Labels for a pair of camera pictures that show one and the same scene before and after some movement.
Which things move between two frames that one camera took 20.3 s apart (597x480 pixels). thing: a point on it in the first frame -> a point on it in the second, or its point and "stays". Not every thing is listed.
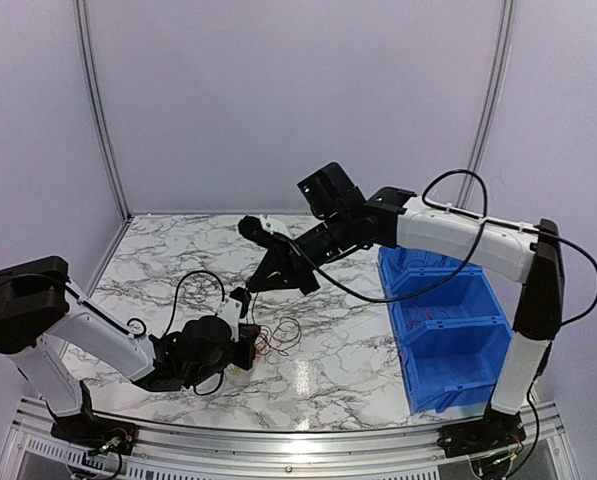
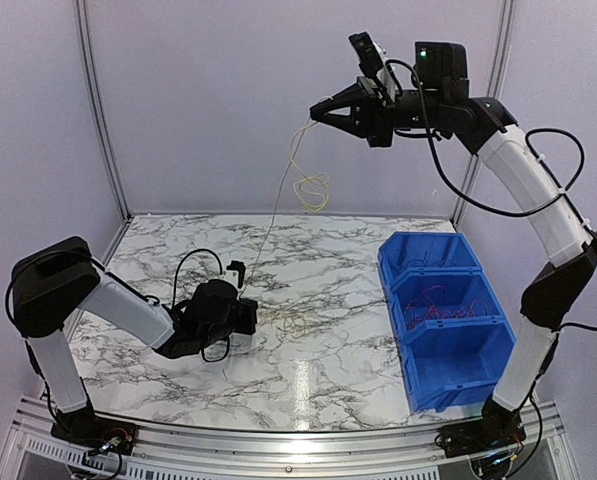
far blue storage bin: x=393 y=259 stays
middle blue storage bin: x=466 y=295 stays
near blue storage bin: x=451 y=365 stays
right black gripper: x=290 y=273 -> x=374 y=114
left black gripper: x=246 y=332 -> x=249 y=308
